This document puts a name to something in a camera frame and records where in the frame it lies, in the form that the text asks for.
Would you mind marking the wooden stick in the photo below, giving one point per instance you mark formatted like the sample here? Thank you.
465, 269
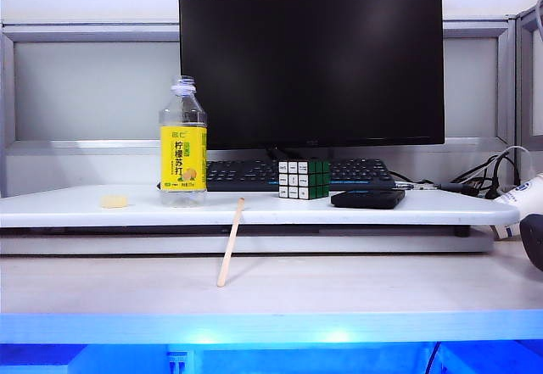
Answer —
231, 242

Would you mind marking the clear bottle yellow label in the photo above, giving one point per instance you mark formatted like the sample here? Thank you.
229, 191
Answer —
183, 157

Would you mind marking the black rubiks cube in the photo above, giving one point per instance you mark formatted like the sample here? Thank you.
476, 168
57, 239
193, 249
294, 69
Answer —
297, 181

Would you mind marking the black keyboard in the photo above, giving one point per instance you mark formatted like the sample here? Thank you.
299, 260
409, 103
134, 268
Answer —
242, 174

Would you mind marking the white desk riser shelf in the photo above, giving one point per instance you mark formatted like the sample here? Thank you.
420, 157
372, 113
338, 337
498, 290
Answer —
297, 213

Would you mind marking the black flat case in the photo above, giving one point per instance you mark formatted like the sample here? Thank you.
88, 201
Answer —
367, 199

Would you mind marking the black computer monitor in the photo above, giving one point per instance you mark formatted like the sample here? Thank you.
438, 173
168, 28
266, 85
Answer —
311, 68

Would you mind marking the small pale yellow block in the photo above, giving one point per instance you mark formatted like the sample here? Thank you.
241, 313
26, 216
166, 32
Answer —
113, 201

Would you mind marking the black rounded object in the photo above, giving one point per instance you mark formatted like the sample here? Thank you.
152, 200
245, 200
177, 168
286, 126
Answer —
535, 242

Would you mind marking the blue lit front rail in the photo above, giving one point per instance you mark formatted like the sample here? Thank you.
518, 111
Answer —
271, 327

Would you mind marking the grey partition panel frame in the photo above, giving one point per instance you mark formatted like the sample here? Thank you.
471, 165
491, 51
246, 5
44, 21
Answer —
85, 90

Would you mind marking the white bracket under rail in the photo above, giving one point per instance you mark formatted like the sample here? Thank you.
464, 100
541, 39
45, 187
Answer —
180, 361

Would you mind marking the grey side partition frame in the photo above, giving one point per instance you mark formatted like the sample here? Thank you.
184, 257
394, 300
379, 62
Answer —
530, 94

